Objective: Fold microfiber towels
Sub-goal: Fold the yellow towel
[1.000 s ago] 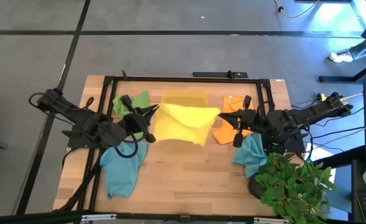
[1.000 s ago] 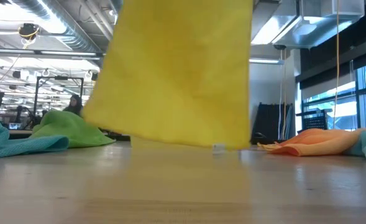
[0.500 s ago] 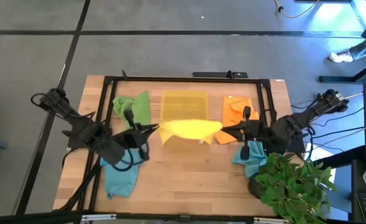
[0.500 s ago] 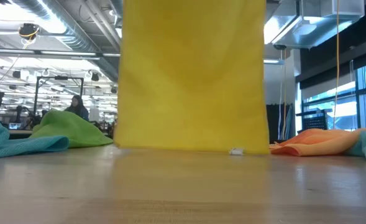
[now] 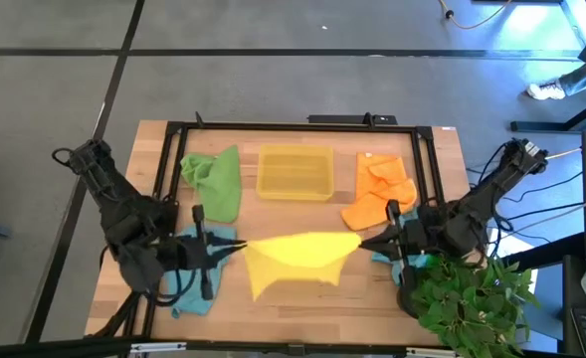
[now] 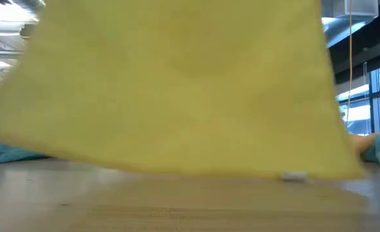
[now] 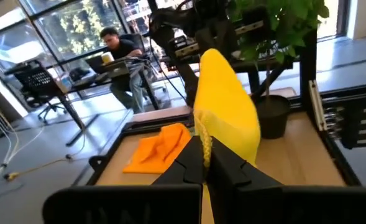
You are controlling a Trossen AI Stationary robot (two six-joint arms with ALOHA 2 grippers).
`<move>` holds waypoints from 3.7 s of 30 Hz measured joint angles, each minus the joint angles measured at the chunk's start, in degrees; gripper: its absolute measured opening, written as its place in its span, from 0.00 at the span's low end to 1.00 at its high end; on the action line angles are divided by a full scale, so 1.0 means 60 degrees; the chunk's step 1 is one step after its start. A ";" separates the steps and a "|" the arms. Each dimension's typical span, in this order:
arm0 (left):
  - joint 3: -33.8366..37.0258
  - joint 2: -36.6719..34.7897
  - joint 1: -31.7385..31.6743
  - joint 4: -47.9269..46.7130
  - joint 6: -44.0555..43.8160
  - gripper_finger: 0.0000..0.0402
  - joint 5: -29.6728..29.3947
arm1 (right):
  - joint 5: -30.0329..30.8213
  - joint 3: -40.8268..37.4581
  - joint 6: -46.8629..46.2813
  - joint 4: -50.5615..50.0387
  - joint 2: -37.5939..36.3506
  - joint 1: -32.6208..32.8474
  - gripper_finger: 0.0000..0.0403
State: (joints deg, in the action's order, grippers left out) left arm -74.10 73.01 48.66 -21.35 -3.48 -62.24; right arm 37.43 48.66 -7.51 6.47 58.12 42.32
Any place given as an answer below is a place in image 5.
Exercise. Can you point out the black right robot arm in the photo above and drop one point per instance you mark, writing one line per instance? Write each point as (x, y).
(471, 214)

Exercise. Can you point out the black metal table frame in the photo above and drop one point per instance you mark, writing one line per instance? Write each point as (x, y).
(297, 127)

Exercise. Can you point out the orange microfiber towel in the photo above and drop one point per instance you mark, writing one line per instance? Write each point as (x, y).
(372, 174)

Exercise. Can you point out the silver metal bracket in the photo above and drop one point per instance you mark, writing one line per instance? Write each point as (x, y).
(158, 347)
(432, 352)

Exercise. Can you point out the yellow microfiber towel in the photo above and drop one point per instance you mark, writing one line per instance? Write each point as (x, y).
(297, 248)

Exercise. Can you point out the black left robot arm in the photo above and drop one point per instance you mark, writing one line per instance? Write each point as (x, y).
(123, 214)

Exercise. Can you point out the black plant pot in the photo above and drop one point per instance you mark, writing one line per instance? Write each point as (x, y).
(405, 303)

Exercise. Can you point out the person's shoe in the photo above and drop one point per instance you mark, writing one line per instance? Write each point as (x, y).
(543, 91)

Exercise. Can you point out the small teal microfiber towel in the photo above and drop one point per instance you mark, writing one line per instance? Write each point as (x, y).
(392, 269)

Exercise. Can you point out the green microfiber towel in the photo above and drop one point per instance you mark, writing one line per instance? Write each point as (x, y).
(225, 174)

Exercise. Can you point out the black rig beam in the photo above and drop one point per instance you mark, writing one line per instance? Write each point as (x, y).
(73, 346)

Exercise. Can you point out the yellow translucent plastic bin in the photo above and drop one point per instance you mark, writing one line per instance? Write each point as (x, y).
(295, 171)

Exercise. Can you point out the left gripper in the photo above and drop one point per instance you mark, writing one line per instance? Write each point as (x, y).
(190, 251)

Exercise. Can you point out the large teal microfiber towel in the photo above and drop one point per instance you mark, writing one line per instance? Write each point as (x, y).
(188, 305)

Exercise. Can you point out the green leafy plant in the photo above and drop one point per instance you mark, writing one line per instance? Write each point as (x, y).
(466, 303)

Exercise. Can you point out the black desk leg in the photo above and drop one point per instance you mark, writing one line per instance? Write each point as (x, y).
(546, 251)

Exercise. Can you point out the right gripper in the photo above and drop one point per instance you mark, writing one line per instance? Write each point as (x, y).
(414, 238)

